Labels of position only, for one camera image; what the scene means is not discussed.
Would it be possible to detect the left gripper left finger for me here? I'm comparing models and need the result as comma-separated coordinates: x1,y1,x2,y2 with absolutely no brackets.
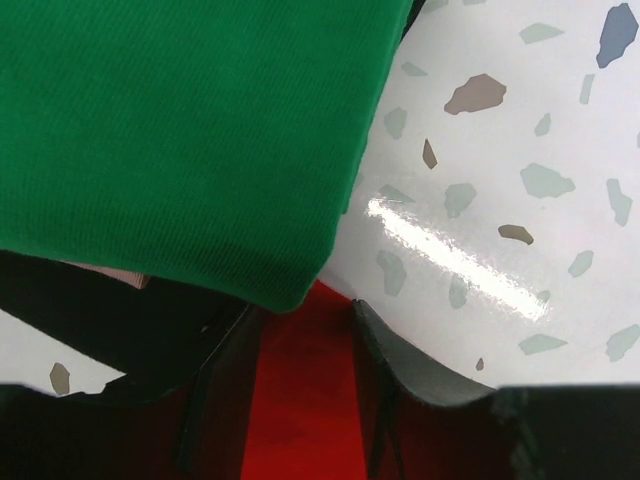
1,307,263,479

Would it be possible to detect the red t shirt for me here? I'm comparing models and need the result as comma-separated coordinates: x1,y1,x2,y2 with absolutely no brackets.
242,283,366,480

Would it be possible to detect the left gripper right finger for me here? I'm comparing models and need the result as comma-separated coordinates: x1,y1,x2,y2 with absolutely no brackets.
353,300,639,479

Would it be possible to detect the green folded t shirt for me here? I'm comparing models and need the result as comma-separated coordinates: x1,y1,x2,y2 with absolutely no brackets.
0,0,416,315

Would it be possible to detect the pink folded t shirt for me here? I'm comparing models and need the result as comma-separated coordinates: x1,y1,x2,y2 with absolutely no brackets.
69,262,150,289

